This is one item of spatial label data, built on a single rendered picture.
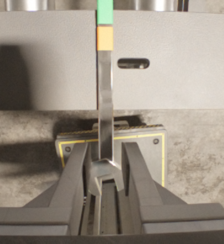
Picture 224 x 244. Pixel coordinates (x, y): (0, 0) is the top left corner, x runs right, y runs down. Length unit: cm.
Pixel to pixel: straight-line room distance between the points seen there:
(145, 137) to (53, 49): 98
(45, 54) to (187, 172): 164
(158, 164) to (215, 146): 67
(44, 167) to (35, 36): 150
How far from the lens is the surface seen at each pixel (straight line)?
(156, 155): 118
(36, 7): 48
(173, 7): 49
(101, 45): 17
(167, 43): 18
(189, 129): 157
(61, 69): 18
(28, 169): 170
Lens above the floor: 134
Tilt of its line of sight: 74 degrees down
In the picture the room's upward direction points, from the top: 174 degrees clockwise
